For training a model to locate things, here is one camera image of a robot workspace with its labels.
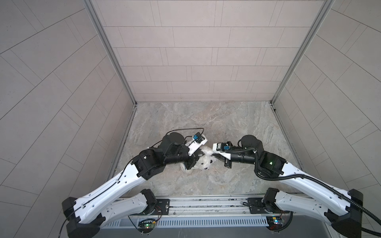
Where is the corner aluminium profile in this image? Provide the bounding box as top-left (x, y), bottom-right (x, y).
top-left (270, 0), bottom-right (335, 107)
top-left (82, 0), bottom-right (137, 107)

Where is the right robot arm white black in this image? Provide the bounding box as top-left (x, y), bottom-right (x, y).
top-left (213, 135), bottom-right (363, 238)

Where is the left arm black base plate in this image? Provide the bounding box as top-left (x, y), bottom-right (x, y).
top-left (127, 198), bottom-right (170, 216)

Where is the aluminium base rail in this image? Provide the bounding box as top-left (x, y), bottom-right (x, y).
top-left (84, 194), bottom-right (332, 219)

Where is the white teddy bear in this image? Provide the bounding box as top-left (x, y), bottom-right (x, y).
top-left (180, 145), bottom-right (217, 173)

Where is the green circuit board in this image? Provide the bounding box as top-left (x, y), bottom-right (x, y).
top-left (138, 219), bottom-right (157, 234)
top-left (266, 216), bottom-right (286, 231)

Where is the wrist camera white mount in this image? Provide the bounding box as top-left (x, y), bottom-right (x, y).
top-left (185, 132), bottom-right (207, 156)
top-left (212, 142), bottom-right (231, 160)

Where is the left corner aluminium profile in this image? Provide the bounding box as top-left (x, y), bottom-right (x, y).
top-left (82, 0), bottom-right (137, 107)

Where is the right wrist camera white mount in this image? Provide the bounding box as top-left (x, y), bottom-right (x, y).
top-left (212, 142), bottom-right (231, 160)

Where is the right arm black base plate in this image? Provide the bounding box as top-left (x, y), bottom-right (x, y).
top-left (242, 198), bottom-right (290, 215)

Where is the black corrugated cable conduit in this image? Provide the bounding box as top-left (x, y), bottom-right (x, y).
top-left (229, 147), bottom-right (381, 236)

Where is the right corner aluminium profile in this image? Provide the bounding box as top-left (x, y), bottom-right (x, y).
top-left (270, 0), bottom-right (335, 107)

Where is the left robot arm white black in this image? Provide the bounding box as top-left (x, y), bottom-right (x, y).
top-left (62, 131), bottom-right (207, 238)

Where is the right green circuit board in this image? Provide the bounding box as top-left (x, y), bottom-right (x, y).
top-left (266, 216), bottom-right (286, 231)

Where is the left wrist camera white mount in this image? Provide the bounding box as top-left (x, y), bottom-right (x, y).
top-left (185, 132), bottom-right (207, 156)

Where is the left green circuit board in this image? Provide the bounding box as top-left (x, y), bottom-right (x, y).
top-left (138, 219), bottom-right (157, 234)

